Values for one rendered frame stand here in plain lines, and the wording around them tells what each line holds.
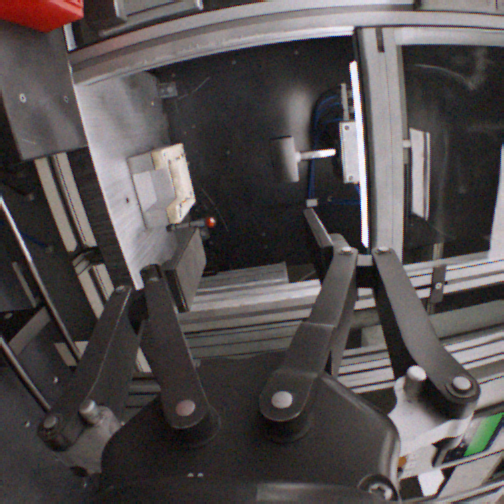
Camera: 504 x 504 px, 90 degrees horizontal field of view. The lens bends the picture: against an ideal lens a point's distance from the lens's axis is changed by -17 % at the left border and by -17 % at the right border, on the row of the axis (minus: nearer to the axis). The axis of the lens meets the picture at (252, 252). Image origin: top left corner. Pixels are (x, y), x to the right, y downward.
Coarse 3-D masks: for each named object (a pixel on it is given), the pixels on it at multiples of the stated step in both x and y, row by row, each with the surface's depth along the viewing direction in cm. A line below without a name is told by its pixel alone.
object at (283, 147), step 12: (276, 144) 55; (288, 144) 55; (276, 156) 56; (288, 156) 56; (300, 156) 58; (312, 156) 58; (324, 156) 58; (336, 156) 58; (276, 168) 57; (288, 168) 57; (276, 180) 58; (288, 180) 58
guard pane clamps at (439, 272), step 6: (438, 270) 45; (444, 270) 45; (432, 276) 46; (438, 276) 46; (444, 276) 46; (432, 282) 46; (438, 282) 46; (444, 282) 46; (432, 288) 46; (438, 288) 46; (432, 294) 47; (438, 294) 47; (432, 300) 47; (438, 300) 47
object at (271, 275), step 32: (320, 96) 68; (352, 96) 68; (0, 160) 54; (32, 192) 57; (64, 192) 132; (0, 224) 60; (32, 224) 60; (32, 256) 64; (64, 256) 63; (96, 256) 146; (32, 288) 67; (64, 288) 67; (224, 288) 66; (64, 320) 71; (96, 320) 71
